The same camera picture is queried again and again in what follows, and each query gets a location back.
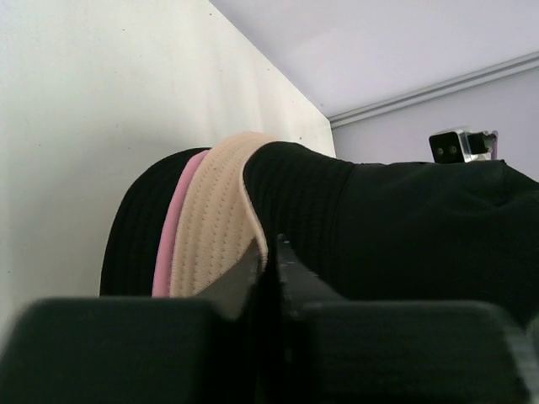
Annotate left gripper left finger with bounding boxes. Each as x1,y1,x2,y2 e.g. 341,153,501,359
1,245,264,403

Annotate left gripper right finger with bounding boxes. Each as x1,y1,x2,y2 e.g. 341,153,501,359
275,239,535,403

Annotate pink bucket hat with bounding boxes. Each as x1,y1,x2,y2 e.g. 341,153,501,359
152,149,209,297

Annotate beige bucket hat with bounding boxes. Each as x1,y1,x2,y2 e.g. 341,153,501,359
169,132,275,297

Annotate black and beige hat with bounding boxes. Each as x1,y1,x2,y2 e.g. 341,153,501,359
243,142,538,325

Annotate black smiley bucket hat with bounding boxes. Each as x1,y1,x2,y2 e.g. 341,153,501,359
99,147,209,296

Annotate right aluminium frame post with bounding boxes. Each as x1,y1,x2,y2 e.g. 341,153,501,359
328,51,538,130

